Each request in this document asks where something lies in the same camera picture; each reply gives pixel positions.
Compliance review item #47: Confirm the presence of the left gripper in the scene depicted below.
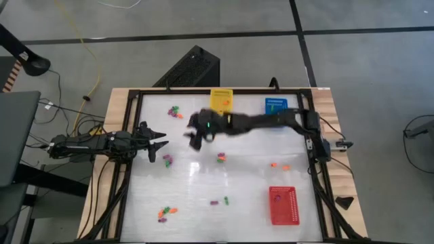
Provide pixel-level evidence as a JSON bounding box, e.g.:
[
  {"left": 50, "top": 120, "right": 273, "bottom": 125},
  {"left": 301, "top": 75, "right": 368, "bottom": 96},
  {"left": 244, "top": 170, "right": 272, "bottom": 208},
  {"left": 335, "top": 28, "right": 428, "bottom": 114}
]
[{"left": 130, "top": 121, "right": 170, "bottom": 163}]

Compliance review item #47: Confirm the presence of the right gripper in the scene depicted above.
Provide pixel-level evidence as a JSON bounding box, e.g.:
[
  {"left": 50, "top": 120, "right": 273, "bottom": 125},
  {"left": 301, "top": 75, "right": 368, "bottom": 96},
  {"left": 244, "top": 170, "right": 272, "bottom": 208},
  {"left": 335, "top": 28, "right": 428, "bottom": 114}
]
[{"left": 184, "top": 110, "right": 224, "bottom": 152}]

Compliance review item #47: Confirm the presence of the yellow plastic basket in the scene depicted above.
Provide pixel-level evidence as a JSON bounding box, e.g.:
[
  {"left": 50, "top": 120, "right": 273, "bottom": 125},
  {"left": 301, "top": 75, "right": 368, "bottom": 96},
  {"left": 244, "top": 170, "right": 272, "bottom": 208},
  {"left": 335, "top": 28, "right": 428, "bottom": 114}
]
[{"left": 210, "top": 88, "right": 234, "bottom": 116}]

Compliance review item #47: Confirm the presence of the black computer tower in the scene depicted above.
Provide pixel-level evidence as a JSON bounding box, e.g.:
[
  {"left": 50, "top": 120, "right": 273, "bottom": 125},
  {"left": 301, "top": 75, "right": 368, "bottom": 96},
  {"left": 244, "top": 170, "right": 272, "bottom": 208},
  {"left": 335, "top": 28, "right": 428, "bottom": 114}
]
[{"left": 151, "top": 45, "right": 221, "bottom": 88}]

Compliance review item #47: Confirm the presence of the blue plastic basket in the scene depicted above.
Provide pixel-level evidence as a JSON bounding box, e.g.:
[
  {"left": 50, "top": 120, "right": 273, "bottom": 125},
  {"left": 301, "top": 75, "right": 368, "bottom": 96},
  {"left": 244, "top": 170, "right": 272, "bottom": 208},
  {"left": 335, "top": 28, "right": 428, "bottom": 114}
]
[{"left": 264, "top": 97, "right": 289, "bottom": 116}]

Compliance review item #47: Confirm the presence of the red plastic basket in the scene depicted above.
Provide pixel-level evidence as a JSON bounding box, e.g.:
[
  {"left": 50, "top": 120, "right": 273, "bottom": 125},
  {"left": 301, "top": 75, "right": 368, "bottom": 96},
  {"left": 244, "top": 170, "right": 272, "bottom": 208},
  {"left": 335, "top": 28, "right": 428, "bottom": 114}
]
[{"left": 268, "top": 186, "right": 300, "bottom": 226}]

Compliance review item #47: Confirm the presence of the dark gray side desk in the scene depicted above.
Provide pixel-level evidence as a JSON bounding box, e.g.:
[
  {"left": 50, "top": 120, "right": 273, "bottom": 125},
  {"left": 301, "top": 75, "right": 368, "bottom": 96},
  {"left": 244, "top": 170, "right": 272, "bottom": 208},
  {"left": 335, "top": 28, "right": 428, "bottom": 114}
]
[{"left": 0, "top": 90, "right": 41, "bottom": 188}]

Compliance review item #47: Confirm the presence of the black floor stand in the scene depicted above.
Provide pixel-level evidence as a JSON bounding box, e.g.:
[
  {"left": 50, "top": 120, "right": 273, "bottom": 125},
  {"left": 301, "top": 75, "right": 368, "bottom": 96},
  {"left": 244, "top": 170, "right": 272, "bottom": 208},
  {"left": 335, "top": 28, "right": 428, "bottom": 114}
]
[{"left": 0, "top": 22, "right": 52, "bottom": 77}]

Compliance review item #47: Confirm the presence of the orange striped board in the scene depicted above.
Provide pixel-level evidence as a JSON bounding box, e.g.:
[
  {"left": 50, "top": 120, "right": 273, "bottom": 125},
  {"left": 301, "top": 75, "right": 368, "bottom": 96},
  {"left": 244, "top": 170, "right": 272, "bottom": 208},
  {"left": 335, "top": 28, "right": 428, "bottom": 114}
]
[{"left": 1, "top": 60, "right": 22, "bottom": 93}]

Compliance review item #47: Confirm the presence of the gray stand foot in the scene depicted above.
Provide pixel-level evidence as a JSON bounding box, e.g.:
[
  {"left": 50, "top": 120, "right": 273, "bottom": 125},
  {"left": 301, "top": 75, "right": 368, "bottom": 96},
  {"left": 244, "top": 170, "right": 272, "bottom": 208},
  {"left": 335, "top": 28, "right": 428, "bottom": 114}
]
[{"left": 403, "top": 119, "right": 434, "bottom": 139}]

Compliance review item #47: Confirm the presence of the black aluminium table frame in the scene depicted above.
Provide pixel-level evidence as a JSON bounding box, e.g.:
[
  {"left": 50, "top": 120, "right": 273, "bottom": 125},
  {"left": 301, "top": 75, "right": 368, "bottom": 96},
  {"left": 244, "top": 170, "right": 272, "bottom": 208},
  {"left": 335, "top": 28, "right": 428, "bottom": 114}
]
[{"left": 77, "top": 87, "right": 370, "bottom": 244}]

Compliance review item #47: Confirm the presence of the yellow cable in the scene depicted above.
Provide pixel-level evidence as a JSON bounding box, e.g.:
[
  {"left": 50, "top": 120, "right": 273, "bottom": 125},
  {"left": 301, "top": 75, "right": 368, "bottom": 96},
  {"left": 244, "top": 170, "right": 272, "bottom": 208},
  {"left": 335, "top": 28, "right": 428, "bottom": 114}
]
[{"left": 54, "top": 0, "right": 102, "bottom": 136}]

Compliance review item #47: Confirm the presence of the black floor cable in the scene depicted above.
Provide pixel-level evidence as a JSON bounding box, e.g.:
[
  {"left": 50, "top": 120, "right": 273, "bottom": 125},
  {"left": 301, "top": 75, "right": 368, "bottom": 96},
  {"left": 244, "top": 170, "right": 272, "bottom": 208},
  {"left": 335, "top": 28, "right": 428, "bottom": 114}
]
[{"left": 33, "top": 69, "right": 106, "bottom": 136}]

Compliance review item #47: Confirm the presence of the white floor cable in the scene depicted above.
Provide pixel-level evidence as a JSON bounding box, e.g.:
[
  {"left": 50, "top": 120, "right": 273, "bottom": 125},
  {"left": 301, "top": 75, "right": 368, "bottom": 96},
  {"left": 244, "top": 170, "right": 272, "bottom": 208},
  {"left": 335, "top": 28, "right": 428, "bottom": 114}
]
[{"left": 97, "top": 0, "right": 142, "bottom": 10}]

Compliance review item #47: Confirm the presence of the silver metal bracket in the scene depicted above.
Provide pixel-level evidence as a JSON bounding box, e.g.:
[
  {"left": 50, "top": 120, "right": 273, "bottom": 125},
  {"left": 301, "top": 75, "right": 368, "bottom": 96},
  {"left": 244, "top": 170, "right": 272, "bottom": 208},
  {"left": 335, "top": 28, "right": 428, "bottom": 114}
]
[{"left": 330, "top": 140, "right": 354, "bottom": 150}]

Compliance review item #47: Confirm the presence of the black triangular bracket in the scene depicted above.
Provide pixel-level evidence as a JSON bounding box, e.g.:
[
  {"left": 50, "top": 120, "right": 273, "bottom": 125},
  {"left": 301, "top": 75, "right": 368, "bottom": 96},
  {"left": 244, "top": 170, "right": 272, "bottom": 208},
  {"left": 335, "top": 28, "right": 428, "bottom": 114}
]
[{"left": 334, "top": 195, "right": 355, "bottom": 211}]

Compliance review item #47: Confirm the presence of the black cable loop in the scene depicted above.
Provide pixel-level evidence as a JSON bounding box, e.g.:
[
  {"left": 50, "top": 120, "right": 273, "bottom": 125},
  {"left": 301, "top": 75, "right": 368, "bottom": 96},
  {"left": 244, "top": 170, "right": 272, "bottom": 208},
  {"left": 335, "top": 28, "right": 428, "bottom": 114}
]
[{"left": 402, "top": 114, "right": 434, "bottom": 170}]

